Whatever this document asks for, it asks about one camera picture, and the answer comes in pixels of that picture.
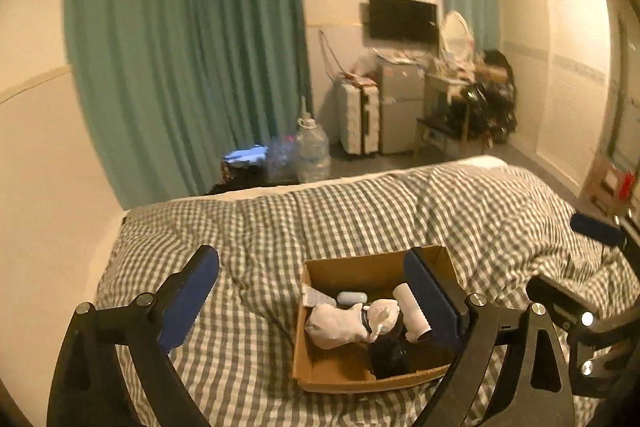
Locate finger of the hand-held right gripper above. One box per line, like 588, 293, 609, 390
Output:
570, 211, 640, 258
526, 276, 608, 339

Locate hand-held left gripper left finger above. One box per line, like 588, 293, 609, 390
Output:
47, 245, 221, 427

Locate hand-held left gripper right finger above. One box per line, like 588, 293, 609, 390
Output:
402, 248, 576, 427

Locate white cylinder bottle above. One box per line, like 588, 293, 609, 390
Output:
392, 284, 432, 344

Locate white round toy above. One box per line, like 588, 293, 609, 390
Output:
361, 298, 401, 342

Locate black cylindrical device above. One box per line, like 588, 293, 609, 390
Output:
369, 329, 416, 380

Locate brown cardboard box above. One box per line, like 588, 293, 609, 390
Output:
292, 245, 468, 394

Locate white stuffed toy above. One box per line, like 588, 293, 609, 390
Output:
304, 303, 373, 351

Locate blue white tissue pack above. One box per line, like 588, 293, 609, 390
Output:
301, 286, 333, 308

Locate red and brown carton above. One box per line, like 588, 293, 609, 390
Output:
582, 149, 638, 215

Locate grey checked duvet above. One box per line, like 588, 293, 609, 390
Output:
95, 157, 640, 427

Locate white mattress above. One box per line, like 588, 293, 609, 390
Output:
205, 155, 508, 202

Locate white louvred wardrobe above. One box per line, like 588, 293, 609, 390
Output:
495, 0, 618, 198

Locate pile of black bags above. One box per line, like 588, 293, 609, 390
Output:
467, 82, 518, 145

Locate shiny flat box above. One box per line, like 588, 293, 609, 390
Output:
222, 146, 269, 180

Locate crumpled clear plastic bag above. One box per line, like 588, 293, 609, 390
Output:
265, 134, 301, 185

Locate clear water jug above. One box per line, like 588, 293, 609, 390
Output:
295, 97, 332, 182

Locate grey small fridge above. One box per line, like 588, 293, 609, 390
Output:
375, 59, 431, 155

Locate black bag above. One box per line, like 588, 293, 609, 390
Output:
480, 49, 516, 82

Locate white suitcase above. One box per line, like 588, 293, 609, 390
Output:
336, 74, 381, 155

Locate wooden dressing table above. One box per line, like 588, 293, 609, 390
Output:
425, 67, 506, 142

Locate white oval mirror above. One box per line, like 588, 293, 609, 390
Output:
439, 10, 476, 58

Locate hanging wall cables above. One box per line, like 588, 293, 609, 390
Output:
317, 29, 347, 78

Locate black wall television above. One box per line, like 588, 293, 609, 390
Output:
367, 0, 438, 45

